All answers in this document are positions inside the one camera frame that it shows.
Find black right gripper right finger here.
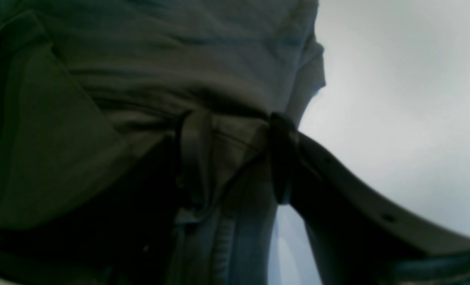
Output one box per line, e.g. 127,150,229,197
268,112,470,285

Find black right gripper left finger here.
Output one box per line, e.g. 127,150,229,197
0,111,213,285

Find grey T-shirt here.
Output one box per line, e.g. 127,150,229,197
0,0,325,285

